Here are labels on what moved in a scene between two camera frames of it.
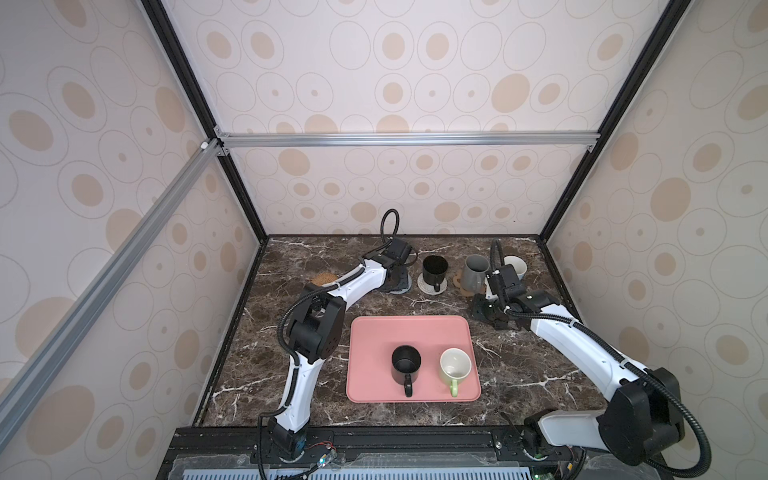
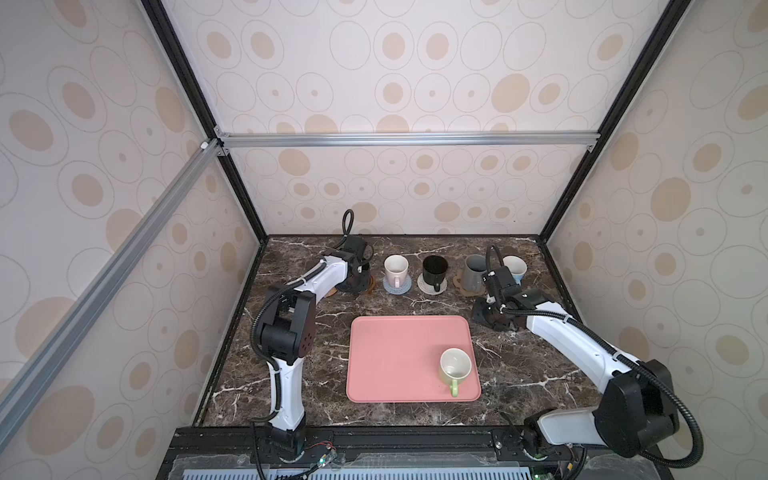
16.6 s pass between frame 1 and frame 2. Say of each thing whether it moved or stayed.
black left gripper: moved
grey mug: stayed
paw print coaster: stayed
